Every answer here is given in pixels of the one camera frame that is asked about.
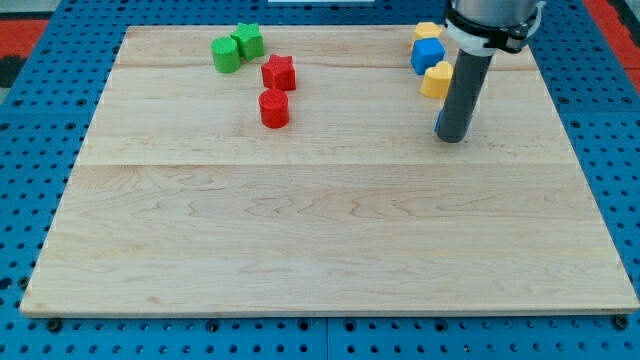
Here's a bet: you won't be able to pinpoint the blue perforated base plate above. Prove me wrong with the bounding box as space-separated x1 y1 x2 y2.
1 0 639 359

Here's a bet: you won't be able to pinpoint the blue triangle block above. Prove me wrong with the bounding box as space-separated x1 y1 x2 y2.
434 110 444 136

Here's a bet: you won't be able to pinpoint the red star block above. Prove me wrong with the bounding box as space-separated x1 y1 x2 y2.
261 54 296 91

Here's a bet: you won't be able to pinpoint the yellow pentagon block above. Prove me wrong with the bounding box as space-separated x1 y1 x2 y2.
411 22 443 47

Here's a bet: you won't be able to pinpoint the wooden board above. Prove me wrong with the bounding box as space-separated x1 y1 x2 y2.
21 26 639 318

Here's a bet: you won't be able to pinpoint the red cylinder block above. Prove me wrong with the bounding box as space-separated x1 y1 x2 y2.
258 89 290 129

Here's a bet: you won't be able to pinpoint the green star block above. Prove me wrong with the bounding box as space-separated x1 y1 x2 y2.
231 23 265 61

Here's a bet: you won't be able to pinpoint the blue cube block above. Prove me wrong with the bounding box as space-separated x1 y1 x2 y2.
410 38 446 75

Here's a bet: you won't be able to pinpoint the yellow heart block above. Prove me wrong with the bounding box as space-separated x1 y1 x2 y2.
421 60 453 99

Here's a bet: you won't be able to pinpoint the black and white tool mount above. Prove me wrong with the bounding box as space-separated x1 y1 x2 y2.
444 0 545 56

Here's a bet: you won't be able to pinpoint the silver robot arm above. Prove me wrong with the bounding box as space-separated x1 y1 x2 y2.
434 0 546 143

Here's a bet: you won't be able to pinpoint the green cylinder block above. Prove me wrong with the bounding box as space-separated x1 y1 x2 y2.
210 37 241 74

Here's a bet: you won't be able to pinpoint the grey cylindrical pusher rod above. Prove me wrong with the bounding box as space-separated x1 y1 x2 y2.
436 50 492 143

